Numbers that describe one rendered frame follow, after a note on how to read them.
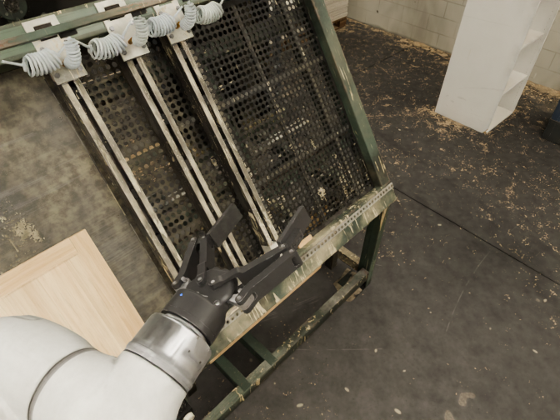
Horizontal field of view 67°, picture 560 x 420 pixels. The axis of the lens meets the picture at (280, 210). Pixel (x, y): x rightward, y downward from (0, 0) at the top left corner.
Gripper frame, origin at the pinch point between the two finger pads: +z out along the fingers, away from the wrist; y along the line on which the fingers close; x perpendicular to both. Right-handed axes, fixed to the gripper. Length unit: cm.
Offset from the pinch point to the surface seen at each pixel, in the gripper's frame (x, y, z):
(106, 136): -1, -92, 34
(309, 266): -98, -69, 63
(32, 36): 33, -81, 29
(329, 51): -32, -70, 143
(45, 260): -21, -100, -6
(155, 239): -38, -87, 21
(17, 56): 31, -97, 29
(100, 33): 25, -92, 54
